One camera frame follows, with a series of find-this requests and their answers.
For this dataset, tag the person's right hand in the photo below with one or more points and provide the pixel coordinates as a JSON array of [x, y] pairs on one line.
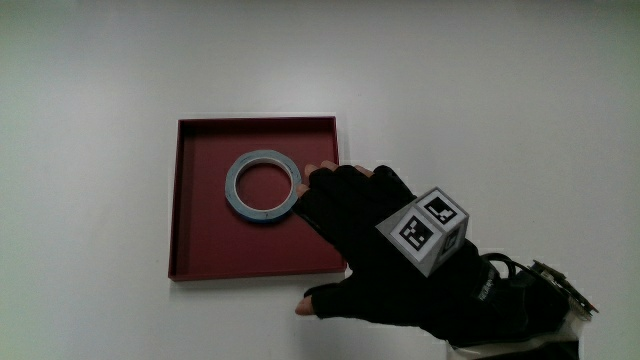
[[360, 240]]

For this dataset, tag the blue tape roll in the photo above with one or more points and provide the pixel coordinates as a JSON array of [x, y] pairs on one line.
[[231, 194]]

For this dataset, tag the person's right forearm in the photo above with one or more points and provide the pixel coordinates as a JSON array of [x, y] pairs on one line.
[[530, 312]]

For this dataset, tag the dark red square tray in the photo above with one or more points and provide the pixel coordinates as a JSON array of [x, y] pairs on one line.
[[210, 242]]

